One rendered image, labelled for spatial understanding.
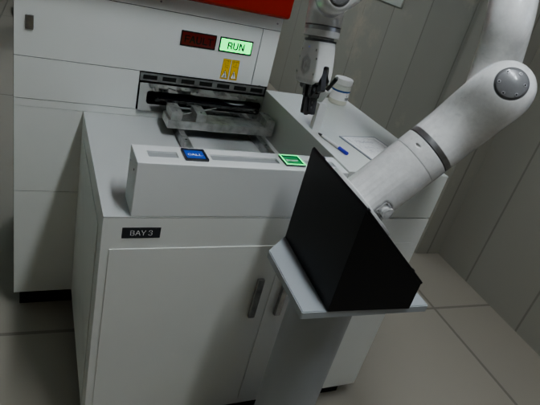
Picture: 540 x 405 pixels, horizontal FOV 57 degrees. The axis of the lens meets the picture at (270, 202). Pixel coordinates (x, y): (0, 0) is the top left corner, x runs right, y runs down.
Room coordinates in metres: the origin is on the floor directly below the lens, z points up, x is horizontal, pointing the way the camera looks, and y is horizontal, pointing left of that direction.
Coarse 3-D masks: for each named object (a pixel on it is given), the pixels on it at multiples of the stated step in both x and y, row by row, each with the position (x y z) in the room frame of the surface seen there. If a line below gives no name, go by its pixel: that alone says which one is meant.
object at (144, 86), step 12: (144, 84) 1.55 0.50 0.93; (156, 84) 1.57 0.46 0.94; (168, 84) 1.60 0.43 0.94; (144, 96) 1.56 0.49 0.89; (204, 96) 1.66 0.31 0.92; (216, 96) 1.68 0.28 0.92; (228, 96) 1.70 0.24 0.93; (240, 96) 1.72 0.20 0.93; (252, 96) 1.74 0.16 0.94; (144, 108) 1.56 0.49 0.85; (156, 108) 1.58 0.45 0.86; (204, 108) 1.66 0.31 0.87
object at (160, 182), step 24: (144, 168) 0.97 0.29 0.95; (168, 168) 0.99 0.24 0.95; (192, 168) 1.02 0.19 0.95; (216, 168) 1.05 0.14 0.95; (240, 168) 1.08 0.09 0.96; (264, 168) 1.11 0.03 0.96; (288, 168) 1.15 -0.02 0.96; (144, 192) 0.97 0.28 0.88; (168, 192) 1.00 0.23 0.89; (192, 192) 1.03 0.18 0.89; (216, 192) 1.06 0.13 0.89; (240, 192) 1.09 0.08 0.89; (264, 192) 1.12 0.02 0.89; (288, 192) 1.15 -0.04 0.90; (216, 216) 1.06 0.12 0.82; (240, 216) 1.09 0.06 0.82; (264, 216) 1.13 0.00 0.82; (288, 216) 1.16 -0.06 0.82
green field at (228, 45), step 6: (222, 42) 1.68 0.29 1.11; (228, 42) 1.69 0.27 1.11; (234, 42) 1.70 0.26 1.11; (240, 42) 1.71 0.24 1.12; (246, 42) 1.72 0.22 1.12; (222, 48) 1.68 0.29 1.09; (228, 48) 1.69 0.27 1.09; (234, 48) 1.70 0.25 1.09; (240, 48) 1.71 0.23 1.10; (246, 48) 1.72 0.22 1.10
